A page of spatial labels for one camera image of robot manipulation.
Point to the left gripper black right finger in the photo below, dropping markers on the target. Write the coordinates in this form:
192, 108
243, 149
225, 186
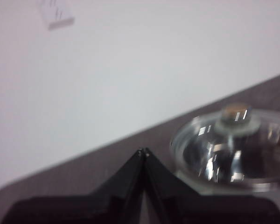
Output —
212, 210

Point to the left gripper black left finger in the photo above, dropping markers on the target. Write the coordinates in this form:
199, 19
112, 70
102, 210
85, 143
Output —
84, 210

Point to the glass lid with steel rim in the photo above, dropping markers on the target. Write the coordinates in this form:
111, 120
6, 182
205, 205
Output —
226, 158

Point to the white wall socket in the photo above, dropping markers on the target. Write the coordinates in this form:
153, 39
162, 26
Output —
57, 16

